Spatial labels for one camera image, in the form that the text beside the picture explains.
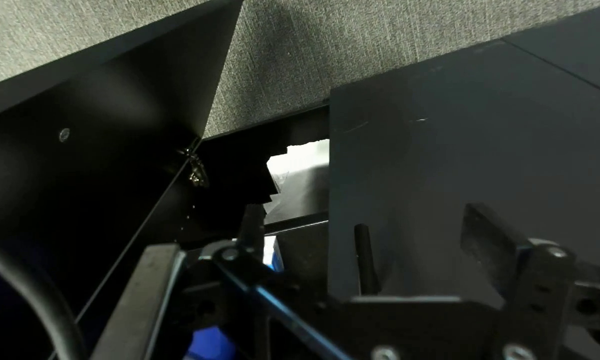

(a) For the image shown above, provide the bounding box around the blue and white box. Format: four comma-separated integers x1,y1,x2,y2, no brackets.
263,236,284,273

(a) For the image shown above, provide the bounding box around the blue object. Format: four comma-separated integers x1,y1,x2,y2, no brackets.
185,326,238,360

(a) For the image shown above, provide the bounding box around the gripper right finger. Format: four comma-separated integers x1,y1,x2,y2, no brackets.
460,202,600,360

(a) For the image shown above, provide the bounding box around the white bag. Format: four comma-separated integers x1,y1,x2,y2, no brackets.
266,139,330,212

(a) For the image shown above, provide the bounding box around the black door handle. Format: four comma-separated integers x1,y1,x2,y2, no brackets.
354,223,382,297

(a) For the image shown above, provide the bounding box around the black cabinet door with handle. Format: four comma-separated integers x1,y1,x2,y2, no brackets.
328,39,600,307

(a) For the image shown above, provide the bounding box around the black cabinet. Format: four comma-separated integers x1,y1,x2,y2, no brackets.
0,0,600,360

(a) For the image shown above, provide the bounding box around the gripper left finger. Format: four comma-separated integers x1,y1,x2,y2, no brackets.
90,204,354,360

